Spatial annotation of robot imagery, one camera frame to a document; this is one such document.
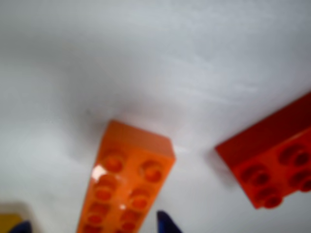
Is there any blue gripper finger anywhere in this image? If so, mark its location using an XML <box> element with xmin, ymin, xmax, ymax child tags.
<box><xmin>156</xmin><ymin>210</ymin><xmax>184</xmax><ymax>233</ymax></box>
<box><xmin>11</xmin><ymin>219</ymin><xmax>34</xmax><ymax>233</ymax></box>

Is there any yellow 2x4 brick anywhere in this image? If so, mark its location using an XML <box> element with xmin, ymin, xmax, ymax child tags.
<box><xmin>0</xmin><ymin>213</ymin><xmax>24</xmax><ymax>233</ymax></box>

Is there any red 2x4 brick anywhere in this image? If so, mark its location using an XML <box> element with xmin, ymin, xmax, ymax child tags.
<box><xmin>215</xmin><ymin>91</ymin><xmax>311</xmax><ymax>211</ymax></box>

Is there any orange 2x4 brick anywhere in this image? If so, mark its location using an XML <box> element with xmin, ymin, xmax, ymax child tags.
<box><xmin>75</xmin><ymin>119</ymin><xmax>176</xmax><ymax>233</ymax></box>

